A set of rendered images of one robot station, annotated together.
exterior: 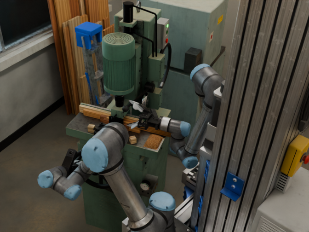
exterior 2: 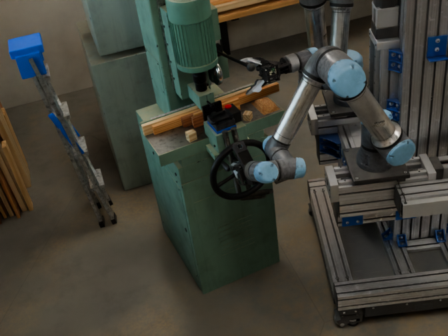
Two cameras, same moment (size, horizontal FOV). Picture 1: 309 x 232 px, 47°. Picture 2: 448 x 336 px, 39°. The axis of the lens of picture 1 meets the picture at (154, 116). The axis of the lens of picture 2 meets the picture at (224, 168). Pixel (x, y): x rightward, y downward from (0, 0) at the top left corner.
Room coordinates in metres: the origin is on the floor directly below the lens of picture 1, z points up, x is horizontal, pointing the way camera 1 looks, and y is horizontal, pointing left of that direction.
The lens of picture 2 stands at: (-0.18, 1.68, 2.42)
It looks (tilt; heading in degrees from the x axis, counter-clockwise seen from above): 37 degrees down; 322
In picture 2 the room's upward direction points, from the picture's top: 8 degrees counter-clockwise
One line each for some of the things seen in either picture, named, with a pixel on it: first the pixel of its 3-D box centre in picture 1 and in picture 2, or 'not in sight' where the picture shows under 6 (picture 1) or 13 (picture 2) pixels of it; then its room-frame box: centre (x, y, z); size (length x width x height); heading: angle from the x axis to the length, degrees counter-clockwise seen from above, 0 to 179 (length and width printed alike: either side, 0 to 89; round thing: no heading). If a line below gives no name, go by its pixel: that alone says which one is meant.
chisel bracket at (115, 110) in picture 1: (121, 109); (201, 96); (1.80, 0.21, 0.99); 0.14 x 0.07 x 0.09; 162
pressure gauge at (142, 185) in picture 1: (145, 185); not in sight; (1.50, 0.03, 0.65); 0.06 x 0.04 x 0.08; 72
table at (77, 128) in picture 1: (114, 137); (218, 131); (1.68, 0.24, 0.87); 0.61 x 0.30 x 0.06; 72
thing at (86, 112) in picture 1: (128, 123); (217, 107); (1.76, 0.16, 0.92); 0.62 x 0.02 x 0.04; 72
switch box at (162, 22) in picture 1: (161, 33); not in sight; (2.04, -0.02, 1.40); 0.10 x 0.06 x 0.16; 162
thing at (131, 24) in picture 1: (128, 18); not in sight; (1.91, 0.17, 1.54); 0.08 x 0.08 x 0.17; 72
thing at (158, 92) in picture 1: (154, 97); (217, 65); (1.91, 0.01, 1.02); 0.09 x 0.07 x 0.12; 72
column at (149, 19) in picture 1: (137, 66); (172, 39); (2.06, 0.13, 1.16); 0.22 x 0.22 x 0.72; 72
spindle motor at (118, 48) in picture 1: (118, 64); (192, 30); (1.78, 0.21, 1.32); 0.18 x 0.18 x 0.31
